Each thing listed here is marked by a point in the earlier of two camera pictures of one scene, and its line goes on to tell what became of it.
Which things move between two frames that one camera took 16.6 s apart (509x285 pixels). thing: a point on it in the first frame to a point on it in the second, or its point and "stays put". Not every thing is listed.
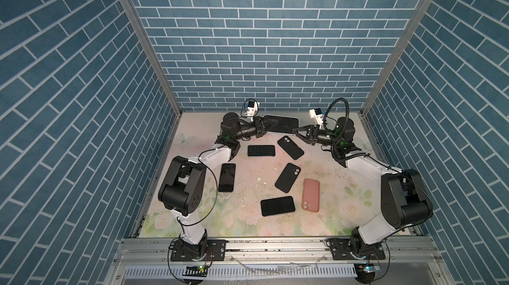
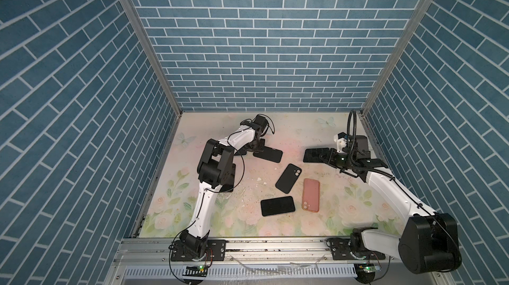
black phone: x=277 y=205 stays put
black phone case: x=293 y=150 to x=313 y=155
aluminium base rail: x=150 y=261 stays put
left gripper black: x=256 y=126 to x=260 y=148
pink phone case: x=311 y=195 stays put
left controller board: x=196 y=271 stays put
